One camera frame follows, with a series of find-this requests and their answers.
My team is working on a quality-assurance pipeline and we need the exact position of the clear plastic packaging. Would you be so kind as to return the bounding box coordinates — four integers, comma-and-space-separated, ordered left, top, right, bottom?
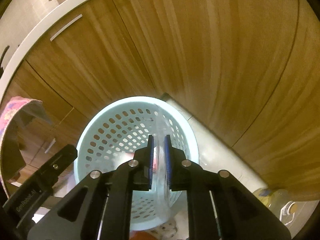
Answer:
152, 105, 171, 220

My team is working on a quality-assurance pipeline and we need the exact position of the teal plastic waste basket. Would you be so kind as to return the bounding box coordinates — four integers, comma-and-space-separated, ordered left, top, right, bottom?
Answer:
74, 96, 199, 231

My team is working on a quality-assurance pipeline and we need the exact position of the floral tablecloth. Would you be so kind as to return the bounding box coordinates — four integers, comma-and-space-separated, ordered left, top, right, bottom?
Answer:
1, 96, 51, 198

